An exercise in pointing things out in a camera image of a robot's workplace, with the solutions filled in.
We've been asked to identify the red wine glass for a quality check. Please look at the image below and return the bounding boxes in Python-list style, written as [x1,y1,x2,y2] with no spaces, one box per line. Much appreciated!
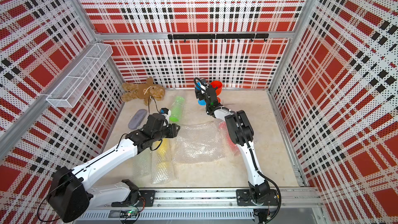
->
[210,81,223,102]

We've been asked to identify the clear bubble wrap sheet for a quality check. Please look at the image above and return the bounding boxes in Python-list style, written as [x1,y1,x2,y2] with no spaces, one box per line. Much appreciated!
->
[177,121,225,163]
[173,138,200,164]

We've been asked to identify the blue wine glass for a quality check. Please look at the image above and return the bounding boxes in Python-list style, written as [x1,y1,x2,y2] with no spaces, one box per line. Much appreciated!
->
[198,100,206,106]

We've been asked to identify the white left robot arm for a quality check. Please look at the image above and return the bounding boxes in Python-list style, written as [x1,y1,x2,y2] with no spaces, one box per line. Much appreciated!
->
[46,108,180,223]

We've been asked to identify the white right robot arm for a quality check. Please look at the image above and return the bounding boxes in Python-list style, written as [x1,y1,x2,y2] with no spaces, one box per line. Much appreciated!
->
[194,78,282,207]

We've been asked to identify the wrapped bright green glass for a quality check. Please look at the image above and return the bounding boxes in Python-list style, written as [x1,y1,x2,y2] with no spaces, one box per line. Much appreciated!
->
[169,96,186,123]

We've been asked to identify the brown teddy bear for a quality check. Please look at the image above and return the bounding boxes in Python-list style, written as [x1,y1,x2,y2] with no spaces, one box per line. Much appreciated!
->
[121,77,165,106]

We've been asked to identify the wrapped yellow glass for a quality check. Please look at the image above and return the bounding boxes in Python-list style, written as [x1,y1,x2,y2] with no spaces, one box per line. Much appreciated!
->
[151,139,175,184]

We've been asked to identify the wrapped pink red glass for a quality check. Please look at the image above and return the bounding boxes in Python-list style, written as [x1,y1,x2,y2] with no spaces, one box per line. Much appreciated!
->
[219,122,240,156]

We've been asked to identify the green circuit board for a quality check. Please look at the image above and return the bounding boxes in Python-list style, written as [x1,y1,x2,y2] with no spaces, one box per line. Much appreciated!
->
[120,209,139,219]

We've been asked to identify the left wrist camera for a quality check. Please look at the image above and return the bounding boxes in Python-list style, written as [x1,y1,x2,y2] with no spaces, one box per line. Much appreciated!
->
[160,107,171,122]

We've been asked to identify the black wall hook rail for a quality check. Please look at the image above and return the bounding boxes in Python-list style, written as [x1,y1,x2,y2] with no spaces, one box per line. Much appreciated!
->
[167,33,269,41]

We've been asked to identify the white wire mesh shelf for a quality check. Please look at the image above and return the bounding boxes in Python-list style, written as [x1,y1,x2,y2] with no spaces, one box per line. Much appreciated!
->
[46,43,113,108]

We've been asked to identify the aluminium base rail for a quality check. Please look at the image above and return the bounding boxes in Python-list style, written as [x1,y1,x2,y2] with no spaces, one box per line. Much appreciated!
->
[66,187,324,209]

